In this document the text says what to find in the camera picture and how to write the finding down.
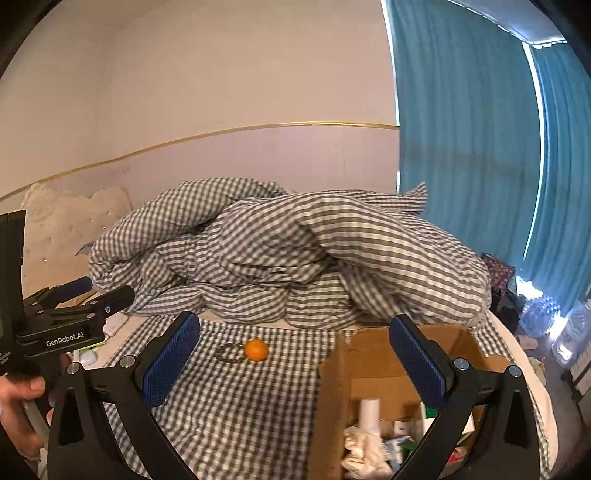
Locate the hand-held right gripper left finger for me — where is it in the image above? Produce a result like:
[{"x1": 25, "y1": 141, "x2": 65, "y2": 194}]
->
[{"x1": 45, "y1": 311, "x2": 202, "y2": 480}]

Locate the white round bottle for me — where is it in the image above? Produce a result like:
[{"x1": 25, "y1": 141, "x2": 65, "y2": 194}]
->
[{"x1": 359, "y1": 397, "x2": 384, "y2": 437}]

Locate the orange fruit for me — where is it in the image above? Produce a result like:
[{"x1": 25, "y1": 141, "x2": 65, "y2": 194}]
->
[{"x1": 244, "y1": 338, "x2": 270, "y2": 363}]

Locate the white tissue packet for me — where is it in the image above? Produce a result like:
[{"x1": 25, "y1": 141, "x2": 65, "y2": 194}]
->
[{"x1": 103, "y1": 313, "x2": 129, "y2": 336}]

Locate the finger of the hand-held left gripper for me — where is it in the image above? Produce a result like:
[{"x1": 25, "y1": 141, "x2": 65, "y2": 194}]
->
[
  {"x1": 24, "y1": 275, "x2": 94, "y2": 309},
  {"x1": 39, "y1": 284, "x2": 136, "y2": 325}
]

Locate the green and white box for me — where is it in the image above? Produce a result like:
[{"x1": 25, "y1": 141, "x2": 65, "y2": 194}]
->
[{"x1": 421, "y1": 402, "x2": 477, "y2": 435}]

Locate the narrow blue curtain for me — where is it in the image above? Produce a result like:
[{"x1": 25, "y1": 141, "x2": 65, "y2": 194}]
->
[{"x1": 523, "y1": 41, "x2": 591, "y2": 315}]

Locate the pack of water bottles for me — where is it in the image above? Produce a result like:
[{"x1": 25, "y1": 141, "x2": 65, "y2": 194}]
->
[{"x1": 519, "y1": 294, "x2": 563, "y2": 339}]

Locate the grey checked bed sheet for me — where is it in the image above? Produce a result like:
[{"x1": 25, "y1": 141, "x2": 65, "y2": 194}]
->
[{"x1": 98, "y1": 315, "x2": 551, "y2": 480}]

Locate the cream tufted headboard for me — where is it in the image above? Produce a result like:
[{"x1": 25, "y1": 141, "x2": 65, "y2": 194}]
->
[{"x1": 18, "y1": 182, "x2": 133, "y2": 302}]

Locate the brown cardboard box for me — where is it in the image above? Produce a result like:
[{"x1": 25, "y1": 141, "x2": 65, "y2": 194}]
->
[{"x1": 314, "y1": 323, "x2": 514, "y2": 480}]

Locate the person's left hand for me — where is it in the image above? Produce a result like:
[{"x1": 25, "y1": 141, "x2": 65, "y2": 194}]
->
[{"x1": 0, "y1": 375, "x2": 52, "y2": 459}]

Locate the grey checked duvet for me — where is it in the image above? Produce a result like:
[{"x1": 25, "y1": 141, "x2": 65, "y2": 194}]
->
[{"x1": 87, "y1": 177, "x2": 493, "y2": 331}]

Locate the wide blue curtain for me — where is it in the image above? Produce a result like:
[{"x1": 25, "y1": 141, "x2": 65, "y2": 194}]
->
[{"x1": 385, "y1": 0, "x2": 542, "y2": 278}]

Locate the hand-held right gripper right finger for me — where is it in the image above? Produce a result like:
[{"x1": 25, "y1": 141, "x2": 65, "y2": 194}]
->
[{"x1": 389, "y1": 314, "x2": 542, "y2": 480}]

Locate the dark floral bag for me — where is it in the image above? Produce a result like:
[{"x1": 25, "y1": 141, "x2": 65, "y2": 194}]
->
[{"x1": 481, "y1": 253, "x2": 515, "y2": 302}]

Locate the white tissue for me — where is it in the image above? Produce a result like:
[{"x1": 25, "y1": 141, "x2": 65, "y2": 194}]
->
[{"x1": 341, "y1": 425, "x2": 394, "y2": 480}]

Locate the large clear water jug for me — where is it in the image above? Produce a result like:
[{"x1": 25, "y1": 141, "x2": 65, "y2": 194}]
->
[{"x1": 551, "y1": 299, "x2": 591, "y2": 366}]

